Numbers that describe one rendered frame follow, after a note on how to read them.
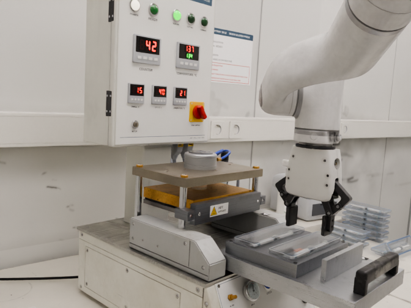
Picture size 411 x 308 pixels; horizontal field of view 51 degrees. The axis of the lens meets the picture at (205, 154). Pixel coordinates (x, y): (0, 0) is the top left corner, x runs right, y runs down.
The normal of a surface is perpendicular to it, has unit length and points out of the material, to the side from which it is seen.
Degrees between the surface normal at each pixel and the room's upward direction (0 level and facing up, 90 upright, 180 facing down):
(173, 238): 90
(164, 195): 90
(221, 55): 90
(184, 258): 90
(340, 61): 138
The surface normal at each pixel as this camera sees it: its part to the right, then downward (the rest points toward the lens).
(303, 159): -0.70, 0.05
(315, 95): -0.07, 0.11
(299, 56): -0.63, -0.31
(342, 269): 0.72, 0.12
